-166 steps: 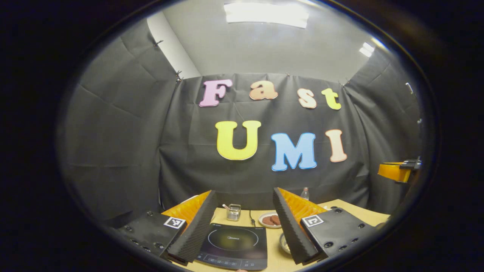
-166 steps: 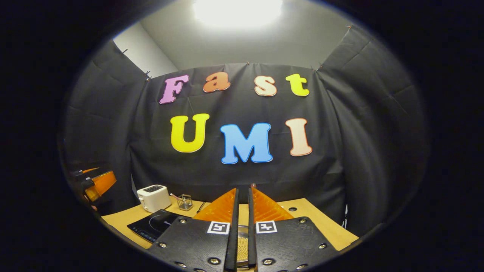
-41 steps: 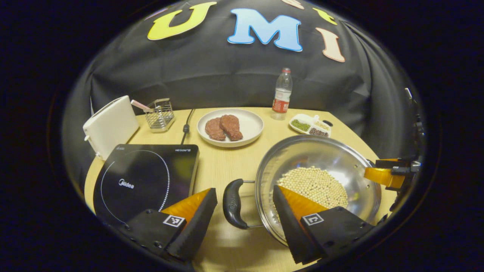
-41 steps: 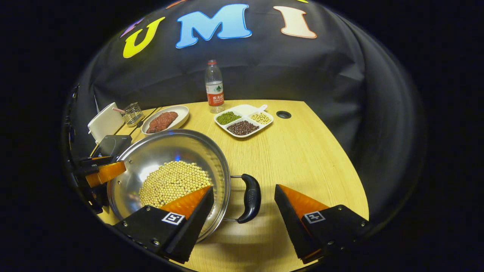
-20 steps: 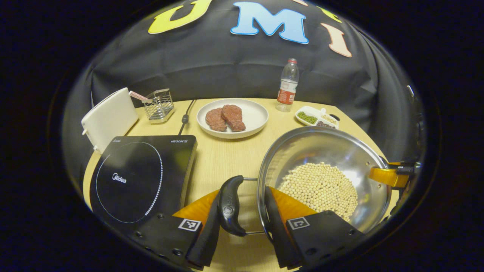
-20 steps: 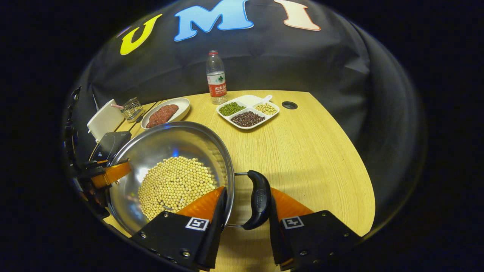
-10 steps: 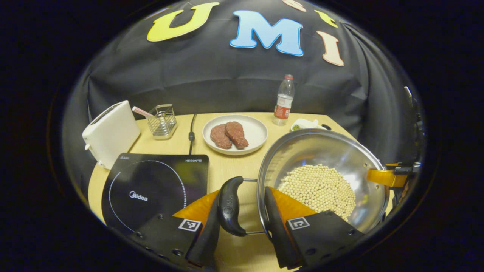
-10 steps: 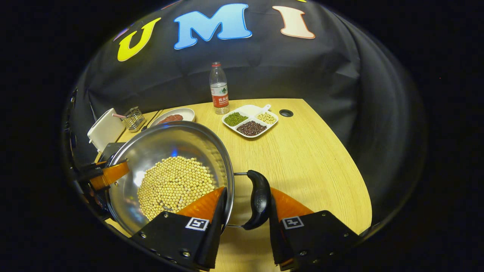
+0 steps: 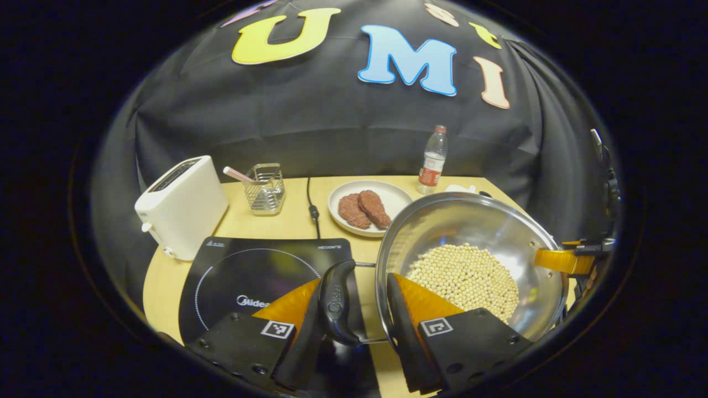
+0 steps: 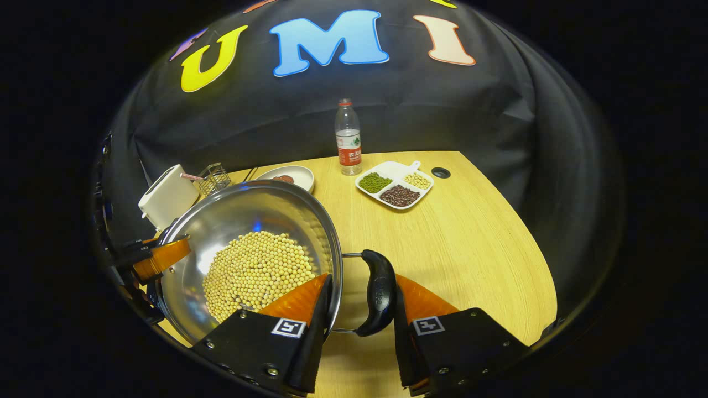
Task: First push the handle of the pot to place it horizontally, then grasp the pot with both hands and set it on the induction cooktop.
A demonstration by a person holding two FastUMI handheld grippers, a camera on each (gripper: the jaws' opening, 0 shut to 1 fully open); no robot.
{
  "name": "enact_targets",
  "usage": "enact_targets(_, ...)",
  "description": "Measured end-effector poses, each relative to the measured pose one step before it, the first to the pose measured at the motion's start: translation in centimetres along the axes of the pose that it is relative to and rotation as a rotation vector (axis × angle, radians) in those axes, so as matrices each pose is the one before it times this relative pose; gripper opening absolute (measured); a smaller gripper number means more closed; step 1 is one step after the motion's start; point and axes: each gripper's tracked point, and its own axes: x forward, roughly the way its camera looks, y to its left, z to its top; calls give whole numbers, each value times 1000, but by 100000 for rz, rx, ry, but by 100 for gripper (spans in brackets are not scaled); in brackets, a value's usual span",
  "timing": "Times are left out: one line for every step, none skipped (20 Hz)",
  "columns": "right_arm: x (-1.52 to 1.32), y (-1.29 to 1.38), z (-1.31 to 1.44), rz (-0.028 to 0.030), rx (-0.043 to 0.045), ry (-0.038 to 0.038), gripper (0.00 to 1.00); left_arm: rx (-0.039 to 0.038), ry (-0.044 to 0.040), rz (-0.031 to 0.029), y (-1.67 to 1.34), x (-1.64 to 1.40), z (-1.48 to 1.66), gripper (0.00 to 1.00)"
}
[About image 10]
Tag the clear water bottle red label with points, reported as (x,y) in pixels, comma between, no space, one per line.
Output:
(348,143)

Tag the white divided dish of beans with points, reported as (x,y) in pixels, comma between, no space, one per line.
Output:
(395,188)

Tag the black backdrop cloth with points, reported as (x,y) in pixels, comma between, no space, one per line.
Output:
(442,110)

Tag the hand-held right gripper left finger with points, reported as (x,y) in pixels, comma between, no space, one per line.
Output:
(310,354)

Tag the white toaster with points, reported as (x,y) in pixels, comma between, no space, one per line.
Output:
(168,199)

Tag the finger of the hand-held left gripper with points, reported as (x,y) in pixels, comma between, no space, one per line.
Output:
(163,257)

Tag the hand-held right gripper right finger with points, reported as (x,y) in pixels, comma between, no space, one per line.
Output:
(404,354)

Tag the steel pot with soybeans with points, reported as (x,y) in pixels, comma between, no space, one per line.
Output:
(249,221)

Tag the small white plate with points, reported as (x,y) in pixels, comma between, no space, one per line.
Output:
(290,177)

